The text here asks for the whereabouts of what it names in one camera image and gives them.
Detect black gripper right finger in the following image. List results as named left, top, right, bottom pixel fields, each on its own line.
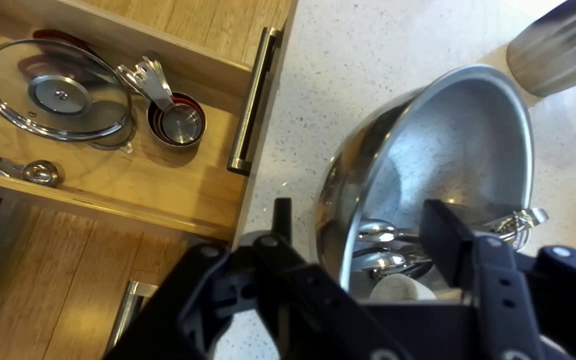
left=419, top=199, right=544, bottom=360

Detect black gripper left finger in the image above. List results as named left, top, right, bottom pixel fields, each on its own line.
left=252, top=197, right=410, bottom=360

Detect stainless steel mixing bowl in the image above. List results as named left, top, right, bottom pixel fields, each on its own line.
left=314, top=63, right=548, bottom=299

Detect steel cylindrical canister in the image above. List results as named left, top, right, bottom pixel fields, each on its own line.
left=505, top=0, right=576, bottom=98

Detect nested steel measuring cups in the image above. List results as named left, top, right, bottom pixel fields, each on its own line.
left=117, top=56, right=206, bottom=147

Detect open wooden drawer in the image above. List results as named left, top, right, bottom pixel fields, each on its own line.
left=0, top=0, right=294, bottom=240

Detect steel measuring spoon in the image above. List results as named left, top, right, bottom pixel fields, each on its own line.
left=0, top=155, right=63, bottom=187

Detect glass pot lid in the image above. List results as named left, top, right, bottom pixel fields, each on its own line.
left=0, top=37, right=133, bottom=141

